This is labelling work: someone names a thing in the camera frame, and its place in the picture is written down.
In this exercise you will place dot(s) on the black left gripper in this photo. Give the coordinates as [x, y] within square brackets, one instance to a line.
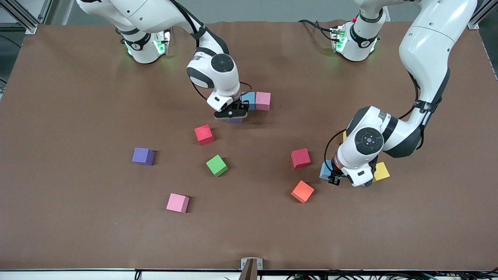
[334, 179]

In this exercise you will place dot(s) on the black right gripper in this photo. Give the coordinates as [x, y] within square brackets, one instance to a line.
[244, 105]

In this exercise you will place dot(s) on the blue foam cube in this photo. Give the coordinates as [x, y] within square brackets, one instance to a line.
[251, 97]
[324, 171]

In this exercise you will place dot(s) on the purple foam cube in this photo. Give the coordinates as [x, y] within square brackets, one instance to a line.
[142, 156]
[235, 121]

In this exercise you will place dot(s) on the pink foam cube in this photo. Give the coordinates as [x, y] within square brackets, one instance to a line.
[177, 203]
[263, 101]

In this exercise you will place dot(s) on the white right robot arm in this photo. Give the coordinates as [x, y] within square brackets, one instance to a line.
[223, 87]

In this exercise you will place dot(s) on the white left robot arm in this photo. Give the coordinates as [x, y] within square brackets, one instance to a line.
[428, 50]

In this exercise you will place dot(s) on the orange foam cube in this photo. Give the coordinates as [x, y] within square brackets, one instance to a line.
[302, 191]

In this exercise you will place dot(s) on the crimson foam cube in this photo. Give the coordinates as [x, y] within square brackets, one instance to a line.
[300, 158]

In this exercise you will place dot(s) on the red foam cube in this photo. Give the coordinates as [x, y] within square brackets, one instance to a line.
[204, 134]

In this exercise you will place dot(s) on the green foam cube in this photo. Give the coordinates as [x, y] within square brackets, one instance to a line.
[216, 165]

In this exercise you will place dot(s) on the brown table mat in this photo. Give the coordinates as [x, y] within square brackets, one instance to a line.
[249, 233]

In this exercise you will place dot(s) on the base connector box green light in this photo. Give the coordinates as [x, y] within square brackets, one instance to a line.
[338, 39]
[162, 43]

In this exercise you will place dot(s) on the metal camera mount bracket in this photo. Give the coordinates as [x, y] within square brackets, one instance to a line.
[251, 268]

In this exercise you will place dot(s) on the aluminium frame post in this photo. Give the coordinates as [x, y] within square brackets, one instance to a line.
[23, 19]
[475, 24]

